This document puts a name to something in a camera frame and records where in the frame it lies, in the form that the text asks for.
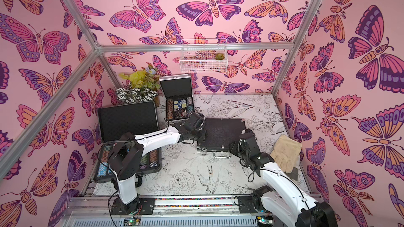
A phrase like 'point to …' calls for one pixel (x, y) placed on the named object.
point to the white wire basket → (203, 55)
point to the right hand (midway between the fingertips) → (231, 144)
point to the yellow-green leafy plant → (147, 78)
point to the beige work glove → (285, 152)
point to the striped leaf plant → (135, 95)
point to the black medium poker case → (219, 133)
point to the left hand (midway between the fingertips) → (208, 135)
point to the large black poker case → (135, 119)
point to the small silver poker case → (180, 101)
